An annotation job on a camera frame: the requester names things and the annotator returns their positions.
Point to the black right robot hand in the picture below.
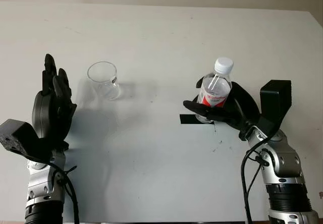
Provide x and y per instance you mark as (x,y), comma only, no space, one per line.
(242,113)

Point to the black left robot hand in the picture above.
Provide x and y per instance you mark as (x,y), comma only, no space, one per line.
(50,118)

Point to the clear plastic water bottle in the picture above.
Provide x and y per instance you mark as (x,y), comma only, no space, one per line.
(214,90)

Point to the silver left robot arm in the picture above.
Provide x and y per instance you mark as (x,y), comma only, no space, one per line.
(41,183)

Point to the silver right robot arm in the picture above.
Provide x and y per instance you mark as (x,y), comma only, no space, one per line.
(285,173)

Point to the black tape strip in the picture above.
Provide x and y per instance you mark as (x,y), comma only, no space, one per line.
(188,118)

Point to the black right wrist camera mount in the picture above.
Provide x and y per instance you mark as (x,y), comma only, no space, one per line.
(276,100)

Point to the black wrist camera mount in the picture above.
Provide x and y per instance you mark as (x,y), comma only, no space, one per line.
(17,135)
(276,100)

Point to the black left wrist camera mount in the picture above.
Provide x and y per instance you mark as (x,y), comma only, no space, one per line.
(17,135)

